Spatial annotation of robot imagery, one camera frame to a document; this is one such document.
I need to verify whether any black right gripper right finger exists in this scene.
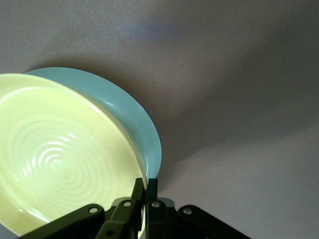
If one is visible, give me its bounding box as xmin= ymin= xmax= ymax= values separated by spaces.
xmin=145 ymin=178 xmax=250 ymax=239

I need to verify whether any pale yellow round plate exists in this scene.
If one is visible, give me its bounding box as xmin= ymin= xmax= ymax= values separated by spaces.
xmin=0 ymin=73 xmax=148 ymax=238

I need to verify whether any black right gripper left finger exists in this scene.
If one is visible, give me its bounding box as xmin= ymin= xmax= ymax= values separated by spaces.
xmin=16 ymin=177 xmax=146 ymax=239

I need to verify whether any teal green round plate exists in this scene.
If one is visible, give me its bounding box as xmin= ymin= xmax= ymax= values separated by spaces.
xmin=24 ymin=66 xmax=163 ymax=180

